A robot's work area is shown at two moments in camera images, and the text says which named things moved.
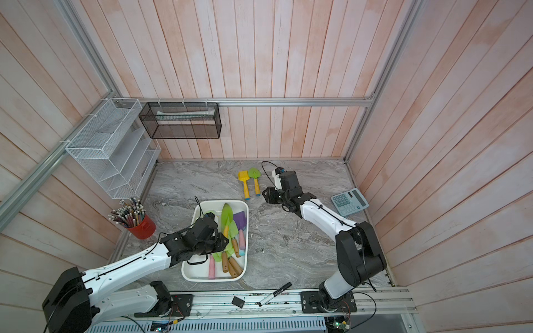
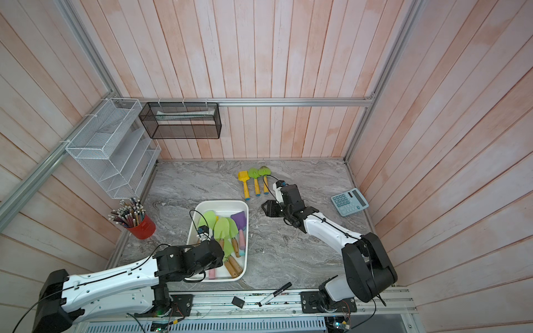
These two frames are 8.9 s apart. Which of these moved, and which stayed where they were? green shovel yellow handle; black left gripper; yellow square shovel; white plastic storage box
Moved: black left gripper
Stayed: white plastic storage box; green shovel yellow handle; yellow square shovel
